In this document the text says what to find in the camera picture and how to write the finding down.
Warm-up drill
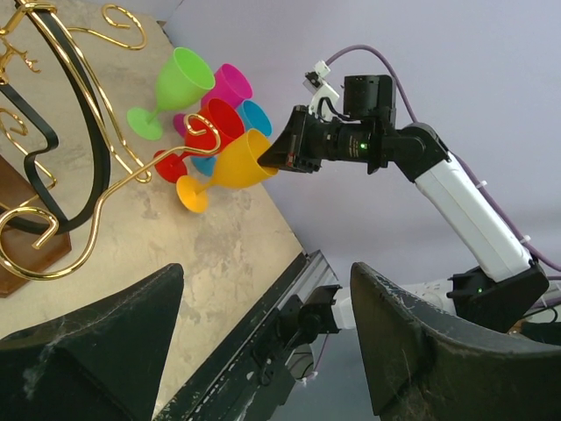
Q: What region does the blue wine glass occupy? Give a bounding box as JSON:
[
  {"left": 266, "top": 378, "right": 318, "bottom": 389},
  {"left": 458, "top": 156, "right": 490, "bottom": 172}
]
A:
[{"left": 191, "top": 100, "right": 273, "bottom": 176}]

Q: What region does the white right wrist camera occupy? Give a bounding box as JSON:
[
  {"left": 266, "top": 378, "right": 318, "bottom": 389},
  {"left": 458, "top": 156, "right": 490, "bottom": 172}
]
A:
[{"left": 303, "top": 61, "right": 340, "bottom": 121}]

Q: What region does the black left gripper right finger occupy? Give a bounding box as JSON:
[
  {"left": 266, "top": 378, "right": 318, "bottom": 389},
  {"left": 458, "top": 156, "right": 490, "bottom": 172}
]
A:
[{"left": 350, "top": 262, "right": 560, "bottom": 420}]

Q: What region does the green wine glass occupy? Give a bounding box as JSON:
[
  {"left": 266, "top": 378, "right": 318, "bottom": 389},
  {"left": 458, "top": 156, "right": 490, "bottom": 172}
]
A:
[{"left": 126, "top": 46, "right": 216, "bottom": 140}]

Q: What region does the gold black wine glass rack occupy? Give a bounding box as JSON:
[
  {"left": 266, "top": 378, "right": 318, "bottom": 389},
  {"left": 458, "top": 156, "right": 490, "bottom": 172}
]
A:
[{"left": 0, "top": 0, "right": 223, "bottom": 299}]

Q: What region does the red wine glass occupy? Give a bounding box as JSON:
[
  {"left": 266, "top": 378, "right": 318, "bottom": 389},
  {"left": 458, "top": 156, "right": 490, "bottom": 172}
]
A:
[{"left": 155, "top": 98, "right": 245, "bottom": 183}]

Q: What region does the pink wine glass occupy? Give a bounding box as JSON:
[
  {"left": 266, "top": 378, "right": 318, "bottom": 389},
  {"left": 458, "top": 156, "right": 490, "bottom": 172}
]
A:
[{"left": 198, "top": 63, "right": 253, "bottom": 139}]

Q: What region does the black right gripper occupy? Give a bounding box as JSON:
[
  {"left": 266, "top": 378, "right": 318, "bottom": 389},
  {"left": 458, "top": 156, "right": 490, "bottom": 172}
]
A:
[{"left": 258, "top": 105, "right": 388, "bottom": 174}]

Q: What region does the yellow wine glass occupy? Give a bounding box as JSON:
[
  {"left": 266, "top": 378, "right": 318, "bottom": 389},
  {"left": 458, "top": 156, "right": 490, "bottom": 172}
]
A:
[{"left": 175, "top": 129, "right": 278, "bottom": 213}]

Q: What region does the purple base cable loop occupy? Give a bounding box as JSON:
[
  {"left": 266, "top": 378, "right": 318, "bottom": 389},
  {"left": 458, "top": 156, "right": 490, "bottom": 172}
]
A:
[{"left": 293, "top": 337, "right": 330, "bottom": 389}]

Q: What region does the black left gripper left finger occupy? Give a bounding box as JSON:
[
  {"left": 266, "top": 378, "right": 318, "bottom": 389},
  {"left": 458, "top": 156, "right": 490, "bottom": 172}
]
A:
[{"left": 1, "top": 263, "right": 184, "bottom": 420}]

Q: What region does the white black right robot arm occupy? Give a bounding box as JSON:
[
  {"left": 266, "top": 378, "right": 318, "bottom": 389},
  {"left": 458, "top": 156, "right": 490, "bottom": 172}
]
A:
[{"left": 258, "top": 75, "right": 549, "bottom": 332}]

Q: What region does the aluminium table frame rail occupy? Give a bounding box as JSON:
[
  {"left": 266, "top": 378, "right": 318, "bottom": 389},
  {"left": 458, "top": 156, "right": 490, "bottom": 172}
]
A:
[{"left": 156, "top": 251, "right": 354, "bottom": 420}]

